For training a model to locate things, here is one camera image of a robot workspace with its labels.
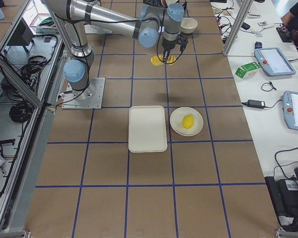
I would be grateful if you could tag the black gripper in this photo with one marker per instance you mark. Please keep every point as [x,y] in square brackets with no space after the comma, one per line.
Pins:
[167,47]

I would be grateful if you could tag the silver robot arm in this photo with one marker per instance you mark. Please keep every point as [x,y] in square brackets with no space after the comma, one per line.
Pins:
[76,19]

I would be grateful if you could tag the cream round plate with lemon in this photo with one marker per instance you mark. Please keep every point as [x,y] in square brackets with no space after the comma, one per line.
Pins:
[176,119]

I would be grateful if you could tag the cream bowl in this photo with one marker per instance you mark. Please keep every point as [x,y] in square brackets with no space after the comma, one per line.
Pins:
[188,25]

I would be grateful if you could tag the yellow lemon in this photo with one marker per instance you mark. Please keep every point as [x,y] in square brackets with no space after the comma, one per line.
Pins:
[188,121]

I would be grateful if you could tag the white rectangular tray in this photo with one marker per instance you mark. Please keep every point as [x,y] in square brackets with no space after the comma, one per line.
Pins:
[147,129]

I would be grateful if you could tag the green white carton box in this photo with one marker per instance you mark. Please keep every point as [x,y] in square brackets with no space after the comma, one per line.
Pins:
[247,70]

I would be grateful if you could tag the black power adapter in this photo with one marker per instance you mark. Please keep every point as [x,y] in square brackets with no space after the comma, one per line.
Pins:
[256,104]

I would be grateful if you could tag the upper blue teach pendant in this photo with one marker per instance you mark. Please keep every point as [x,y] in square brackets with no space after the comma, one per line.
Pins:
[273,62]

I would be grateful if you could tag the blue teach pendant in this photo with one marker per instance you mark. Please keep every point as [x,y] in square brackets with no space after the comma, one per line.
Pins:
[273,62]
[290,109]

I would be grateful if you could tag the lower blue teach pendant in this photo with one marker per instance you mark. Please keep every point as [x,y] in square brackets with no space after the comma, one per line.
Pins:
[290,109]

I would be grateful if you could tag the black device bottom right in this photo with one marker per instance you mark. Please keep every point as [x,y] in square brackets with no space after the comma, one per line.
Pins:
[284,196]

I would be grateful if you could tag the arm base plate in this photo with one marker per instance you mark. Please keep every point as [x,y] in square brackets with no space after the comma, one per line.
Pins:
[91,98]
[95,30]

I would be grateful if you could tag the aluminium frame post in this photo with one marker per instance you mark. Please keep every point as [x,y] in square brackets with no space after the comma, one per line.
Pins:
[241,15]

